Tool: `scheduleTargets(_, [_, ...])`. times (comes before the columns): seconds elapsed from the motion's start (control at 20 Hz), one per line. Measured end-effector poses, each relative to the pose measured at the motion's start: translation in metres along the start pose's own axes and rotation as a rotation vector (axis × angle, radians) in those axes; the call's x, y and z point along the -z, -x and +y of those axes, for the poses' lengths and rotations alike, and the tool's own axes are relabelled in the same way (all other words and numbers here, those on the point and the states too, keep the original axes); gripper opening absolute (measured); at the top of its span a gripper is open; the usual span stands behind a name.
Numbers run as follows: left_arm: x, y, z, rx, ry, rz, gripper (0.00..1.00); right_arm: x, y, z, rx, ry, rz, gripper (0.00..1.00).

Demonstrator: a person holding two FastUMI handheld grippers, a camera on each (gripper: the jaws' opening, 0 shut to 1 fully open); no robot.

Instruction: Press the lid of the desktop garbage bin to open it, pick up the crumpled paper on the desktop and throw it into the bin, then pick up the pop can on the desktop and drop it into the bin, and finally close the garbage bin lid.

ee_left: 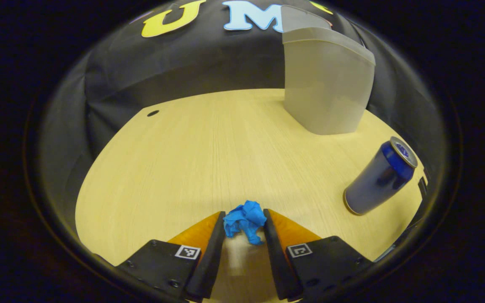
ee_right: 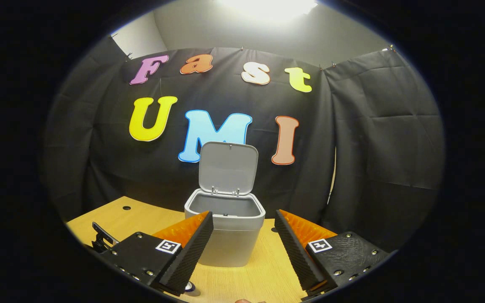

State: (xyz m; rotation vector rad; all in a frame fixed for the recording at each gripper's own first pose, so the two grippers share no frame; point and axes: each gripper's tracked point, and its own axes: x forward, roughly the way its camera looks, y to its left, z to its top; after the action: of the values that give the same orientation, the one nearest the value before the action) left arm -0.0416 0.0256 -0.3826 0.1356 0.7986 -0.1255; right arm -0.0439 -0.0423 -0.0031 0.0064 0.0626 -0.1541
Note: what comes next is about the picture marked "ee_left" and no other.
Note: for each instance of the black desk grommet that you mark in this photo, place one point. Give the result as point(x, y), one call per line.
point(153, 112)

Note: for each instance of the blue pop can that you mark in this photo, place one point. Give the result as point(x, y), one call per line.
point(377, 179)

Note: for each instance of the wooden desktop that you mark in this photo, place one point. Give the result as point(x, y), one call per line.
point(204, 160)

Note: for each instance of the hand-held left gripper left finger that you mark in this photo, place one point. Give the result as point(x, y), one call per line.
point(211, 256)

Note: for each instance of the black backdrop cloth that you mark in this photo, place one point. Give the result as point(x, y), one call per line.
point(183, 63)

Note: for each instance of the white desktop garbage bin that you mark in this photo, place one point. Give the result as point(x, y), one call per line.
point(326, 84)

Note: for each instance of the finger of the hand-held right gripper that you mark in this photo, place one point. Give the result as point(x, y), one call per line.
point(422, 191)

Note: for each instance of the blue paper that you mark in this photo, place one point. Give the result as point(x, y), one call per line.
point(244, 221)

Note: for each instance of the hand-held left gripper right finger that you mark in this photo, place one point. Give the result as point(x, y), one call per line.
point(278, 256)

